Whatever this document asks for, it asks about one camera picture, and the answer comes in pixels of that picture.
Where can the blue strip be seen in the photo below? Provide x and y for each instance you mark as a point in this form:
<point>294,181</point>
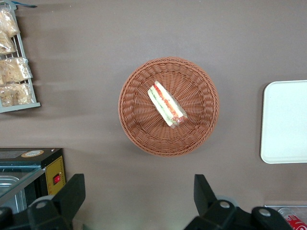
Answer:
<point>26,5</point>

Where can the red soda bottle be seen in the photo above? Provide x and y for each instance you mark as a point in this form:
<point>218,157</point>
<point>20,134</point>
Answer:
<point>296,220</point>

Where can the sandwich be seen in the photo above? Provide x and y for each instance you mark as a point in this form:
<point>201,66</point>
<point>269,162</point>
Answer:
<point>166,105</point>

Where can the beige plastic tray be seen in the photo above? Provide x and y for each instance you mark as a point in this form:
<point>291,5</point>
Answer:
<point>285,122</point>

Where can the black food warmer appliance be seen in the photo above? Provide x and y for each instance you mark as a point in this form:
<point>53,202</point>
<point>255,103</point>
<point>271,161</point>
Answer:
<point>36,158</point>

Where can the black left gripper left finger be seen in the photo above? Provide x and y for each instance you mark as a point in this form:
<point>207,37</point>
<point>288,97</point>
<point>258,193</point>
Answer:
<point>67,201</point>

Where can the clear bag of crackers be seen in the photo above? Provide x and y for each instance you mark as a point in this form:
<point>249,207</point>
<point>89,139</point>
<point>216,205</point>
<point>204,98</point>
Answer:
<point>8,21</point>
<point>14,69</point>
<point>18,94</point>
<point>6,44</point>

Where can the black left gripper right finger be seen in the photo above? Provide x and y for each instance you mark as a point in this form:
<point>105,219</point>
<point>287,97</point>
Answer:
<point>211,206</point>

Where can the brown wicker basket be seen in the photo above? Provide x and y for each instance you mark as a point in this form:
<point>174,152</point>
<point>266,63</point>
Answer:
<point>144,134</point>

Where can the steel warmer pan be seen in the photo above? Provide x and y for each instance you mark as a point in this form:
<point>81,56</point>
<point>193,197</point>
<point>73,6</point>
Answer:
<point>9,189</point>

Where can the clear acrylic bottle rack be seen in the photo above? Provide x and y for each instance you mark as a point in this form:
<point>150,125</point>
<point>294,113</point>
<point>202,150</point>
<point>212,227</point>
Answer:
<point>271,208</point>

